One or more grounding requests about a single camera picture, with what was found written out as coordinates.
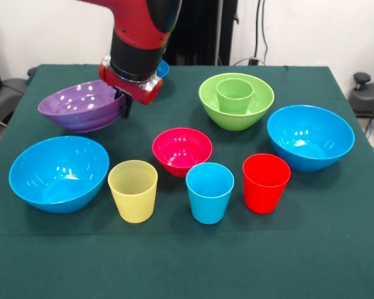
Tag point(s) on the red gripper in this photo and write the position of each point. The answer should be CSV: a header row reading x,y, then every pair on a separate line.
x,y
134,90

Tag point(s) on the purple bowl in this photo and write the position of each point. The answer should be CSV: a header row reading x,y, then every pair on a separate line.
x,y
81,106

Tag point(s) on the green bowl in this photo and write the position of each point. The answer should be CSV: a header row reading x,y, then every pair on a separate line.
x,y
237,121

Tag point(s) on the large light blue bowl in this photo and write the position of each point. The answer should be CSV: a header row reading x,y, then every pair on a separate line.
x,y
310,140
59,174

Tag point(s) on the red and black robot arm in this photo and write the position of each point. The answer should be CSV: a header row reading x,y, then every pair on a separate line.
x,y
137,34

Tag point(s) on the small dark blue bowl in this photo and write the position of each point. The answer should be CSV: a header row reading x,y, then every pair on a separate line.
x,y
164,70

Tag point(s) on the pink bowl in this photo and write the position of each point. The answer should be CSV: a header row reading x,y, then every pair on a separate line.
x,y
180,149

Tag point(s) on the yellow cup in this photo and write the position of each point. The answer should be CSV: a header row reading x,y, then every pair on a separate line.
x,y
134,199

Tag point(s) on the light blue cup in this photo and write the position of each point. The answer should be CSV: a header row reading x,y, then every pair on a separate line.
x,y
209,202

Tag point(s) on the red cup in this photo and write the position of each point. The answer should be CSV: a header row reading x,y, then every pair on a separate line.
x,y
263,190

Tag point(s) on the dark green tablecloth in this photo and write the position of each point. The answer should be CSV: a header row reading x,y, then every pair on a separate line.
x,y
187,258

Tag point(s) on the grey pedestal foot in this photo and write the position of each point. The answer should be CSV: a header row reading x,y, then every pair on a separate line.
x,y
6,96
367,96

